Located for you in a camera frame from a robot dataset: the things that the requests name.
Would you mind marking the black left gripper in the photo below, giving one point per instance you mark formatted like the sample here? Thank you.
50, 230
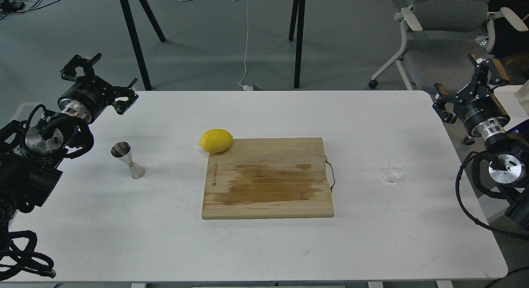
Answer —
88, 100

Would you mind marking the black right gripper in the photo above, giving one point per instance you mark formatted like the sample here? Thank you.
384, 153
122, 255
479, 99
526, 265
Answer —
480, 111

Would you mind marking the steel double jigger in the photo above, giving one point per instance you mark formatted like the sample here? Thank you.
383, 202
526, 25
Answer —
122, 152

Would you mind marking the clear small measuring cup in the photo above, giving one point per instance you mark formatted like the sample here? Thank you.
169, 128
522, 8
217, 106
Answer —
395, 170

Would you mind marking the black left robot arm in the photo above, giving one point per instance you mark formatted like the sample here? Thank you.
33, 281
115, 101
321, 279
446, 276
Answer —
31, 151

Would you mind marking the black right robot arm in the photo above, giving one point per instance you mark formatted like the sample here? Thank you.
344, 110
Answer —
501, 171

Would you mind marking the white side table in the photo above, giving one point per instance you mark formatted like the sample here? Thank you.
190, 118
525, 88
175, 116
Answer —
506, 97

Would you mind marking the grey office chair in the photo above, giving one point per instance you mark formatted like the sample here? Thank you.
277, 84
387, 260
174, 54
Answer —
422, 62

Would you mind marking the yellow lemon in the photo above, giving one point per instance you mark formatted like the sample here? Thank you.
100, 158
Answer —
215, 141

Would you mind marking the wooden cutting board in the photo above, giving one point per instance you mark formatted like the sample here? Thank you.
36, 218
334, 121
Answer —
268, 178

